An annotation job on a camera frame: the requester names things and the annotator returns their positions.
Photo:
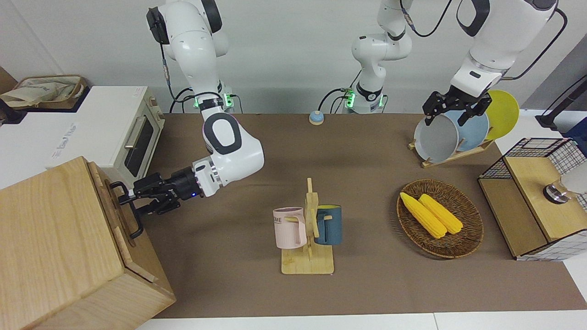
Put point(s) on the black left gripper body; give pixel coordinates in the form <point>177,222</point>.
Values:
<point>458,101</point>

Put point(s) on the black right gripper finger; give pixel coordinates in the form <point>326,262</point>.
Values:
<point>160,206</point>
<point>146,183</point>

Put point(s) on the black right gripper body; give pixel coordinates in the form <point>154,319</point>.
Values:
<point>181,185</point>

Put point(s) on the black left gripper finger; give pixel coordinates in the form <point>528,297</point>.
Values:
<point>430,112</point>
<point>468,114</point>

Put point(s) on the wooden drawer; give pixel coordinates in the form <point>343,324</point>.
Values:
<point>107,211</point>

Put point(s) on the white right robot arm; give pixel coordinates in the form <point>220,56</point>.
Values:
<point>234,146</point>

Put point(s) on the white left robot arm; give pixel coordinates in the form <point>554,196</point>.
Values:
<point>380,50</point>

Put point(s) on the light blue plate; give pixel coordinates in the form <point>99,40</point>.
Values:
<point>474,133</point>

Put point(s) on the grey plate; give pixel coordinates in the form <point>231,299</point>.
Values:
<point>435,140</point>

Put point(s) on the yellow plate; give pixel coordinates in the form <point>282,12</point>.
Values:
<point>504,114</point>

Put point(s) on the wooden plate rack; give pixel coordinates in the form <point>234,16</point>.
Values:
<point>458,155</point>

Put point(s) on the white toaster oven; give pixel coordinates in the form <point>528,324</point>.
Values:
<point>91,123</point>

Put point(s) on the black stand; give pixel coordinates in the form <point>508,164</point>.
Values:
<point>557,107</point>

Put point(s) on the yellow corn cob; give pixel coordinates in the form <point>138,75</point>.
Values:
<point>422,215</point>
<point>442,214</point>

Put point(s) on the small blue bell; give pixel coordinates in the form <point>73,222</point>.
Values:
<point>316,118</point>

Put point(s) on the pink mug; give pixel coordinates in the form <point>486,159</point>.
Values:
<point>286,229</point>

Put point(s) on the light wooden cabinet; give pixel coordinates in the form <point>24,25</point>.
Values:
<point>50,247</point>

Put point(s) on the brown wicker basket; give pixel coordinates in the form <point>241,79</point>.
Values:
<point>463,233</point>

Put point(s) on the blurry white metal-ringed device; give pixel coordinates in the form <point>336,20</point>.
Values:
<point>566,188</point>

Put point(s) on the basket with beige bag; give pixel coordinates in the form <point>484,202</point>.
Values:
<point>41,89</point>

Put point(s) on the wooden mug tree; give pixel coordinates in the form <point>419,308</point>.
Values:
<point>307,263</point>

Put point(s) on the dark blue mug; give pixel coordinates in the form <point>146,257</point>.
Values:
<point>331,227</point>

